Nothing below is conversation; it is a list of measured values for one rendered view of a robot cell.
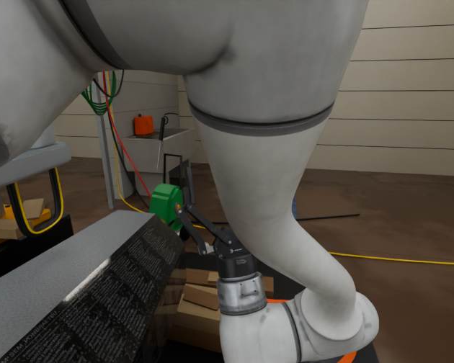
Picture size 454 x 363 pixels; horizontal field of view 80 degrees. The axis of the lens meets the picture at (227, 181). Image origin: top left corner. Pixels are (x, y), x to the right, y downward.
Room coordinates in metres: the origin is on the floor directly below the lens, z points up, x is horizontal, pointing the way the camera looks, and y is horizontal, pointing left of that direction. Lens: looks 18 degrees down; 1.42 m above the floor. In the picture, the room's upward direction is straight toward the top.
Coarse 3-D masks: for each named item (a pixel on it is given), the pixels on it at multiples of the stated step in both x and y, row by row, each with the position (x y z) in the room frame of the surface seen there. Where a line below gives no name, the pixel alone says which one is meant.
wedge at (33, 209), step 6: (42, 198) 1.50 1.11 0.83; (24, 204) 1.43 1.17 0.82; (30, 204) 1.44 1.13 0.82; (36, 204) 1.44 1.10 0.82; (42, 204) 1.45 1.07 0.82; (24, 210) 1.37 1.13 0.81; (30, 210) 1.38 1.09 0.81; (36, 210) 1.38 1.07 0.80; (42, 210) 1.41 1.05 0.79; (30, 216) 1.33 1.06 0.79; (36, 216) 1.33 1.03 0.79
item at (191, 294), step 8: (184, 288) 1.41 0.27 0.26; (192, 288) 1.41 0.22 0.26; (184, 296) 1.34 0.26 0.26; (192, 296) 1.34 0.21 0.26; (200, 296) 1.34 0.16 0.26; (208, 296) 1.34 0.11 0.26; (216, 296) 1.34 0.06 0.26; (200, 304) 1.27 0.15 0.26; (208, 304) 1.27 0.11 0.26; (216, 304) 1.27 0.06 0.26
